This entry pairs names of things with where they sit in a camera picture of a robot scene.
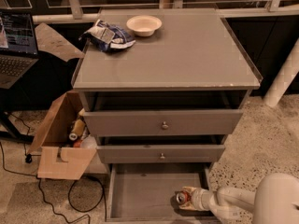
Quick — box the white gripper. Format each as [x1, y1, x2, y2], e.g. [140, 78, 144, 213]
[179, 187, 216, 211]

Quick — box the red coke can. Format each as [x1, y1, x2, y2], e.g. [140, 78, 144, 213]
[176, 190, 191, 205]

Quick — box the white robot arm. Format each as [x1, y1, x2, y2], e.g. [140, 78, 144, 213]
[176, 173, 299, 224]

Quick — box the grey open bottom drawer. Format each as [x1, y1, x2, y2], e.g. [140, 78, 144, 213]
[107, 163, 221, 224]

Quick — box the grey middle drawer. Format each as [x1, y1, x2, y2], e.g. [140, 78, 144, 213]
[97, 145, 225, 163]

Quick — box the grey top drawer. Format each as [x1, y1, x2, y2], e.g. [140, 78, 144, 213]
[84, 109, 243, 137]

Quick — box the grey drawer cabinet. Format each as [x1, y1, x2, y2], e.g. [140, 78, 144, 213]
[70, 8, 263, 173]

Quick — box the yellow bottle in box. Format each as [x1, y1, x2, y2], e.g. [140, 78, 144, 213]
[69, 119, 85, 141]

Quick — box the brown cardboard box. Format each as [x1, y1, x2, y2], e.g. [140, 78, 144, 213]
[28, 91, 96, 180]

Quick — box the white paper bowl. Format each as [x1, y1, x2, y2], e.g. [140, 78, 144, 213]
[126, 15, 162, 37]

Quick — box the blue white chip bag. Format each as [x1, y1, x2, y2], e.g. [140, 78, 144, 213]
[79, 20, 135, 52]

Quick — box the black laptop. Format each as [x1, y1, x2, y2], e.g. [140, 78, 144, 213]
[0, 9, 38, 89]

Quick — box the white diagonal post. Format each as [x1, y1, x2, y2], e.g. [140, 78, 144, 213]
[263, 38, 299, 107]

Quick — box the black floor cable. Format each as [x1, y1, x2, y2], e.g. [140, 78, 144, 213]
[0, 112, 107, 224]

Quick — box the white window rail frame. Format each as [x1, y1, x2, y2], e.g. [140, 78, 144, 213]
[31, 0, 299, 24]

